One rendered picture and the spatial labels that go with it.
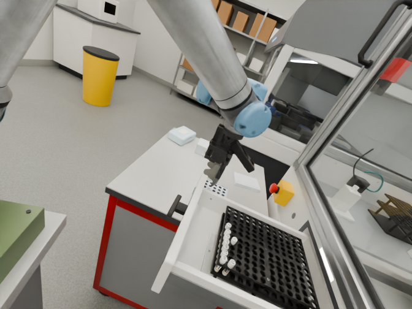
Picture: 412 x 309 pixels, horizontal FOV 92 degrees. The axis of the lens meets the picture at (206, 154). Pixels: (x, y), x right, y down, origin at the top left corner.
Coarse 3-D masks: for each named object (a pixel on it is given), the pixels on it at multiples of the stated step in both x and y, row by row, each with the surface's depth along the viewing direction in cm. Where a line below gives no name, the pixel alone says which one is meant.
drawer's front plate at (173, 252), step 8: (200, 184) 54; (200, 192) 51; (192, 200) 47; (192, 208) 45; (184, 216) 42; (192, 216) 43; (184, 224) 41; (176, 232) 46; (184, 232) 39; (176, 240) 37; (176, 248) 36; (168, 256) 34; (176, 256) 34; (168, 264) 34; (160, 272) 35; (168, 272) 35; (160, 280) 36; (152, 288) 38; (160, 288) 37
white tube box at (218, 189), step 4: (200, 176) 80; (208, 180) 80; (196, 184) 75; (208, 184) 78; (216, 184) 80; (212, 188) 76; (216, 188) 77; (220, 188) 80; (224, 188) 79; (216, 192) 76; (220, 192) 76; (224, 192) 78; (224, 196) 75
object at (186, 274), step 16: (208, 192) 58; (208, 208) 60; (224, 208) 59; (240, 208) 58; (192, 224) 53; (208, 224) 55; (272, 224) 58; (192, 240) 49; (304, 240) 58; (192, 256) 46; (176, 272) 37; (192, 272) 37; (208, 272) 44; (320, 272) 48; (192, 288) 38; (208, 288) 37; (224, 288) 36; (240, 288) 44; (320, 288) 46; (224, 304) 38; (240, 304) 37; (256, 304) 36; (272, 304) 43; (320, 304) 44
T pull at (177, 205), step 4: (180, 196) 49; (176, 200) 48; (172, 204) 46; (176, 204) 47; (180, 204) 47; (184, 204) 48; (172, 208) 45; (176, 208) 46; (180, 208) 46; (184, 208) 47; (168, 212) 44; (172, 212) 44; (176, 212) 46; (180, 212) 46; (184, 212) 46; (168, 216) 44
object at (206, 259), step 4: (212, 236) 51; (208, 240) 50; (212, 240) 50; (208, 244) 49; (212, 244) 49; (208, 248) 48; (212, 248) 48; (208, 252) 47; (204, 256) 46; (208, 256) 46; (204, 260) 45; (208, 260) 45; (204, 264) 44; (208, 264) 44; (204, 268) 43; (204, 272) 42
